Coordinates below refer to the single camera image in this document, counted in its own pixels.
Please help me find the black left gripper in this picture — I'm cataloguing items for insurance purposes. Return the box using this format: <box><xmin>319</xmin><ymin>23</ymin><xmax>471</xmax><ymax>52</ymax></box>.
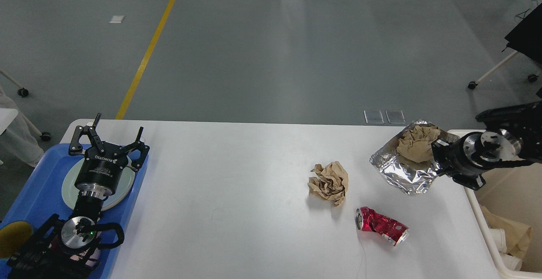
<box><xmin>69</xmin><ymin>113</ymin><xmax>150</xmax><ymax>197</ymax></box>

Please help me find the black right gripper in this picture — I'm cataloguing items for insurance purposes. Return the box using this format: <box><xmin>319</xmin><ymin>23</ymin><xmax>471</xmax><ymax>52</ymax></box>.
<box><xmin>431</xmin><ymin>134</ymin><xmax>492</xmax><ymax>191</ymax></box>

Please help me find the foil back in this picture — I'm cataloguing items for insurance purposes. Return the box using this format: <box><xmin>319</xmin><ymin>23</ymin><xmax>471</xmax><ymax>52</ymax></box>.
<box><xmin>369</xmin><ymin>120</ymin><xmax>459</xmax><ymax>195</ymax></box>

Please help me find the green plate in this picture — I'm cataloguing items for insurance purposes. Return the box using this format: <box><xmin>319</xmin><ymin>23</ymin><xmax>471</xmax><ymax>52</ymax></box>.
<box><xmin>61</xmin><ymin>157</ymin><xmax>136</xmax><ymax>210</ymax></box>

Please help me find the brown paper bag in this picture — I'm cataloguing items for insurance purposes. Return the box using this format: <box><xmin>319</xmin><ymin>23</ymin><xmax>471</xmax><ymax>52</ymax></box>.
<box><xmin>481</xmin><ymin>206</ymin><xmax>532</xmax><ymax>260</ymax></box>

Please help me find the teal mug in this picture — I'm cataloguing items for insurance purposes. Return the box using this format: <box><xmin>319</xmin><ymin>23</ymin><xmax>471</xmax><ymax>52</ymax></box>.
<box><xmin>0</xmin><ymin>221</ymin><xmax>33</xmax><ymax>259</ymax></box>

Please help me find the white paper cup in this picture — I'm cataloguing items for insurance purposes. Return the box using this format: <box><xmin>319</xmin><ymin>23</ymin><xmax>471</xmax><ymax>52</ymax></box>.
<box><xmin>499</xmin><ymin>252</ymin><xmax>523</xmax><ymax>271</ymax></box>
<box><xmin>489</xmin><ymin>228</ymin><xmax>508</xmax><ymax>254</ymax></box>

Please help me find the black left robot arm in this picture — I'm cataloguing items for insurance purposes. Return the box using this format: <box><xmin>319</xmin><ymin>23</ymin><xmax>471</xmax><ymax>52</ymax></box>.
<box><xmin>1</xmin><ymin>113</ymin><xmax>150</xmax><ymax>279</ymax></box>

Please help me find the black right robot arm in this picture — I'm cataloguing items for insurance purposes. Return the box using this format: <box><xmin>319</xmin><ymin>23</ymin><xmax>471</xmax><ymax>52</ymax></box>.
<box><xmin>431</xmin><ymin>101</ymin><xmax>542</xmax><ymax>191</ymax></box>

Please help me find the pink plate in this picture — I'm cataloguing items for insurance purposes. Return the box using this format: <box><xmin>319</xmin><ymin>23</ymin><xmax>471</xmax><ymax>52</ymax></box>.
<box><xmin>64</xmin><ymin>160</ymin><xmax>136</xmax><ymax>212</ymax></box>

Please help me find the crumpled paper in foil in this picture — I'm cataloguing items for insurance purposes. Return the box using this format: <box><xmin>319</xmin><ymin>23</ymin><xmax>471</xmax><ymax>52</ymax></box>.
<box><xmin>396</xmin><ymin>125</ymin><xmax>441</xmax><ymax>163</ymax></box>

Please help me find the white plastic bin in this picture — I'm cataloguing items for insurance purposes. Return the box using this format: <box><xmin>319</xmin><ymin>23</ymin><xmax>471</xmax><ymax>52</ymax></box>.
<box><xmin>448</xmin><ymin>129</ymin><xmax>542</xmax><ymax>279</ymax></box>

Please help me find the crushed red soda can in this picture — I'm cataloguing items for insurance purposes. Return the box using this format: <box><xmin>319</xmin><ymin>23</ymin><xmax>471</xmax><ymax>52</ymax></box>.
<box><xmin>355</xmin><ymin>207</ymin><xmax>409</xmax><ymax>246</ymax></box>

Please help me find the white furniture at left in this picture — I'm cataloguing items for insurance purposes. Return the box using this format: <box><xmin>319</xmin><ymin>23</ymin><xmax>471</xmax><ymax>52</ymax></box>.
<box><xmin>0</xmin><ymin>86</ymin><xmax>44</xmax><ymax>168</ymax></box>

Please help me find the white rolling chair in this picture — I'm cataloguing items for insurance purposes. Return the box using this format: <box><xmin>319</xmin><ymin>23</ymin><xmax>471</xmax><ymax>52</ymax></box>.
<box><xmin>467</xmin><ymin>50</ymin><xmax>542</xmax><ymax>90</ymax></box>

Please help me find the crumpled brown paper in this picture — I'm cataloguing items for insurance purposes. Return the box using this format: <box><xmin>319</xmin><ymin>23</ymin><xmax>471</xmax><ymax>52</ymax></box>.
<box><xmin>307</xmin><ymin>161</ymin><xmax>349</xmax><ymax>208</ymax></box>

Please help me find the black jacket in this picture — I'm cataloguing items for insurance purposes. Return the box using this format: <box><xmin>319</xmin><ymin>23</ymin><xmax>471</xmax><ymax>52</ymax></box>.
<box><xmin>504</xmin><ymin>4</ymin><xmax>542</xmax><ymax>99</ymax></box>

